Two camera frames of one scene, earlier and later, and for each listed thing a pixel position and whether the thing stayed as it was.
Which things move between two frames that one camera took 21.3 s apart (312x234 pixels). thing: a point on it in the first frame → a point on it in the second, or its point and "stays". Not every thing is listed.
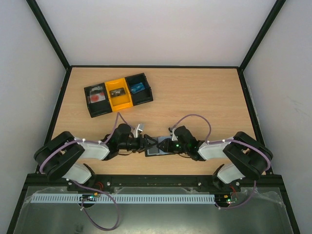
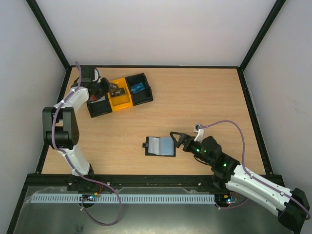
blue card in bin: [138, 87] stays
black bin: [97, 100] stays
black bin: [139, 89] stays
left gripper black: [145, 144] → [106, 86]
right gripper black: [169, 144] → [183, 140]
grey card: [155, 150] → [113, 86]
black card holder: [155, 150] stays
